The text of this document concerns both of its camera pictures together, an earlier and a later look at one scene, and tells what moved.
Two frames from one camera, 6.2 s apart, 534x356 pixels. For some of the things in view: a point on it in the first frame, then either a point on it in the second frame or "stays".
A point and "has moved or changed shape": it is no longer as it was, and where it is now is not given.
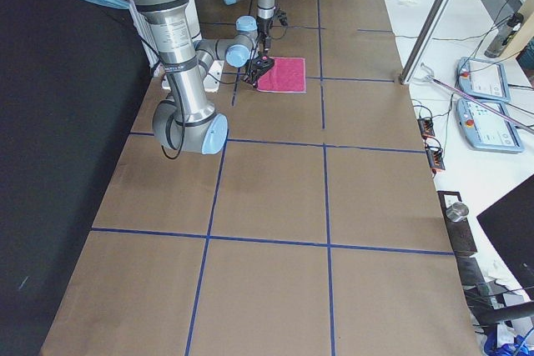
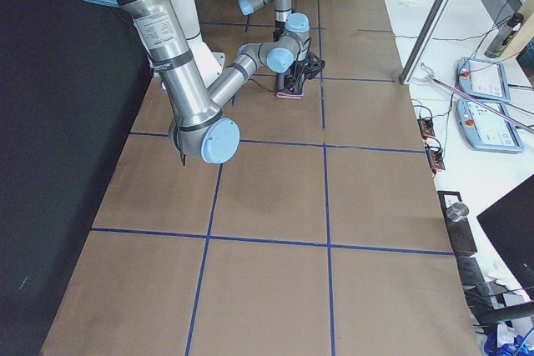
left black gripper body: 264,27 to 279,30
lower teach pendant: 486,128 stays
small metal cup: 456,212 stays
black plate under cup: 460,232 stays
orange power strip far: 426,127 stays
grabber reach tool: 428,75 stays
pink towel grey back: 287,75 has moved or changed shape
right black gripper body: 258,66 to 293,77
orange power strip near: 435,158 stays
